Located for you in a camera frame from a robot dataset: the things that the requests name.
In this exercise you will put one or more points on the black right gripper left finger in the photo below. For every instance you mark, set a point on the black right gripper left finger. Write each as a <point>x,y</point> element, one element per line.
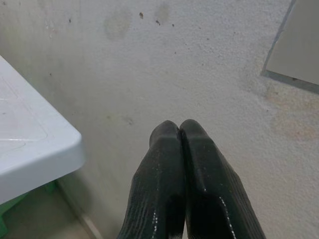
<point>159,184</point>

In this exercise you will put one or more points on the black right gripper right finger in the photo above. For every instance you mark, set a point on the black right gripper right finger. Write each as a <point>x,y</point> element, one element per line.
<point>214,189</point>

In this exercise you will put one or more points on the white folding table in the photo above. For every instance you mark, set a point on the white folding table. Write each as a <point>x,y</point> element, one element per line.
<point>30,139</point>

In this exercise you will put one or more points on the green plastic stool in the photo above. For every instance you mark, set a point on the green plastic stool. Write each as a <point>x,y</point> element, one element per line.
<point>22,214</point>

